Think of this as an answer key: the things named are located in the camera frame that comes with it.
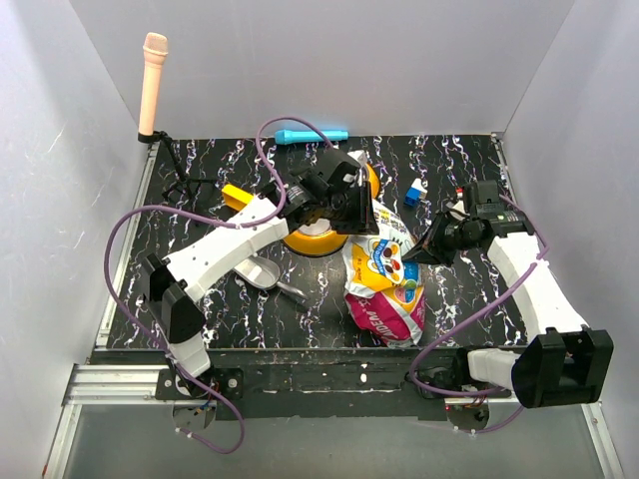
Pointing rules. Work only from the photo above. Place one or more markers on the yellow toy brick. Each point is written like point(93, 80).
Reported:
point(236, 198)

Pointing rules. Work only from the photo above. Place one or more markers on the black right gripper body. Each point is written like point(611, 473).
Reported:
point(450, 236)

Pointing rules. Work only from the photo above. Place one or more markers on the pink microphone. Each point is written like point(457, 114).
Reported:
point(155, 50)

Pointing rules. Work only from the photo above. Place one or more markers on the cyan flashlight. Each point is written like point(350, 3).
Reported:
point(288, 137)

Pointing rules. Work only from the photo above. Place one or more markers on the yellow double pet bowl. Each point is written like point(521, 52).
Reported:
point(318, 239)

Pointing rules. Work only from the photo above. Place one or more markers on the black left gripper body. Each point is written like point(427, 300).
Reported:
point(343, 211)

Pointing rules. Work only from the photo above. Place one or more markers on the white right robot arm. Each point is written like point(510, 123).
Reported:
point(565, 360)

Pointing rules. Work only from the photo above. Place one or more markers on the silver metal scoop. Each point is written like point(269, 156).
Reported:
point(265, 274)

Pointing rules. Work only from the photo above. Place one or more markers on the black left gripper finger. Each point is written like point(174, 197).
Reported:
point(364, 201)
point(367, 224)

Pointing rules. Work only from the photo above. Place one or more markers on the blue toy brick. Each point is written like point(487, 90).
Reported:
point(415, 194)

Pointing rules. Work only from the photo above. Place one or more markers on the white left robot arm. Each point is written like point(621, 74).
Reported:
point(174, 285)

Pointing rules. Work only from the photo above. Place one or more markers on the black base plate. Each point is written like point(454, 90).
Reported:
point(308, 383)

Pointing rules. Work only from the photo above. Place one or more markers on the aluminium frame rail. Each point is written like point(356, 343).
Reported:
point(113, 267)

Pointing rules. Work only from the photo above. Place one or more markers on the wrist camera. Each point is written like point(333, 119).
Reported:
point(336, 168)
point(481, 201)

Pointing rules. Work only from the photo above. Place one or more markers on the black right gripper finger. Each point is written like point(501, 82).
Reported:
point(425, 251)
point(447, 258)

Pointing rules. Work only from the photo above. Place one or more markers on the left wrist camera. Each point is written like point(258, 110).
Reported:
point(336, 168)

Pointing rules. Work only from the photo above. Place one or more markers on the pink white pet food bag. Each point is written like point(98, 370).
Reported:
point(383, 294)

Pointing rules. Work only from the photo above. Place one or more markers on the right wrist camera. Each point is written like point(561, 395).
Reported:
point(481, 201)

